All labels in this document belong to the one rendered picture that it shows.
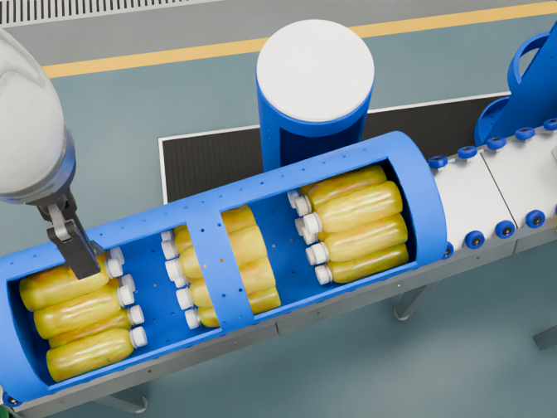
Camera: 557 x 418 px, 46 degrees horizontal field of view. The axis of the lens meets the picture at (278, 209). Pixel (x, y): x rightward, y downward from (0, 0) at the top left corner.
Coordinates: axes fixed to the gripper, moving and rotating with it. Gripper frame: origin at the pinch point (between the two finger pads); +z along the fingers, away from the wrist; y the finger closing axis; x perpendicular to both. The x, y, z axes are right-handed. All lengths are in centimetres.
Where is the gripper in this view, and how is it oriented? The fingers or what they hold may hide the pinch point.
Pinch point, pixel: (70, 199)
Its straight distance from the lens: 81.1
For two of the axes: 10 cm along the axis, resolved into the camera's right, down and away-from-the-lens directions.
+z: -1.1, 1.7, 9.8
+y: 3.7, 9.2, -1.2
